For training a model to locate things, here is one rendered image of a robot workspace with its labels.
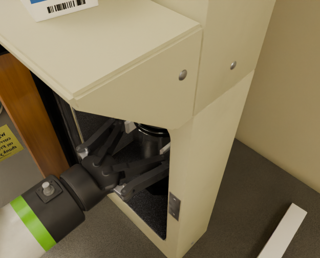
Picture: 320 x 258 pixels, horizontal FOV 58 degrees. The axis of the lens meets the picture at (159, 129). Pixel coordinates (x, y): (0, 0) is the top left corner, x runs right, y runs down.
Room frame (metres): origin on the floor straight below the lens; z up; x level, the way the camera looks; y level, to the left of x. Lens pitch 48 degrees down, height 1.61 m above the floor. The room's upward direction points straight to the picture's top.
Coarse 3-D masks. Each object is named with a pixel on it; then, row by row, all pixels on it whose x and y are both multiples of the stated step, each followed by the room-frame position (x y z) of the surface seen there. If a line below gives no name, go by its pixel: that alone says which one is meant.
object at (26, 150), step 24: (0, 72) 0.36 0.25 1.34; (24, 72) 0.38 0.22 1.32; (0, 96) 0.35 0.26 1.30; (24, 96) 0.37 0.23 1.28; (0, 120) 0.34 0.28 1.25; (24, 120) 0.36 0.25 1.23; (48, 120) 0.39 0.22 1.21; (0, 144) 0.33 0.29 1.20; (24, 144) 0.35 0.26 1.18; (48, 144) 0.37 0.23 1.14; (0, 168) 0.31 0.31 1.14; (24, 168) 0.34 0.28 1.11; (48, 168) 0.36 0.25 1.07; (0, 192) 0.30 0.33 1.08
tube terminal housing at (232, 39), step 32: (160, 0) 0.23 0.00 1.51; (192, 0) 0.21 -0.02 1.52; (224, 0) 0.21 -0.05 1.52; (256, 0) 0.25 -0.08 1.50; (224, 32) 0.22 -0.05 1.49; (256, 32) 0.26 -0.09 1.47; (224, 64) 0.22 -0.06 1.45; (256, 64) 0.27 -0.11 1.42; (224, 96) 0.23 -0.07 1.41; (192, 128) 0.20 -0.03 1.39; (224, 128) 0.25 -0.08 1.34; (192, 160) 0.20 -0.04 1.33; (224, 160) 0.27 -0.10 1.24; (192, 192) 0.21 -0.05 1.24; (192, 224) 0.22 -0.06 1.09
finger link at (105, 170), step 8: (144, 160) 0.29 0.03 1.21; (152, 160) 0.29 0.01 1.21; (160, 160) 0.29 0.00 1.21; (104, 168) 0.27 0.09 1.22; (112, 168) 0.27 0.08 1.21; (120, 168) 0.27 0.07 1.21; (128, 168) 0.27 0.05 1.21; (136, 168) 0.28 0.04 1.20; (144, 168) 0.28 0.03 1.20; (152, 168) 0.28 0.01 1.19; (128, 176) 0.27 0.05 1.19
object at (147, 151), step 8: (144, 128) 0.33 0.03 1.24; (152, 128) 0.33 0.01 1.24; (144, 136) 0.34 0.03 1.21; (152, 136) 0.32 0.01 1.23; (144, 144) 0.34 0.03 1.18; (152, 144) 0.33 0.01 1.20; (160, 144) 0.33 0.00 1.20; (144, 152) 0.34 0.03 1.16; (152, 152) 0.33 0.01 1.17; (168, 176) 0.33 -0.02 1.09; (152, 184) 0.33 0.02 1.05; (160, 184) 0.33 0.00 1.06
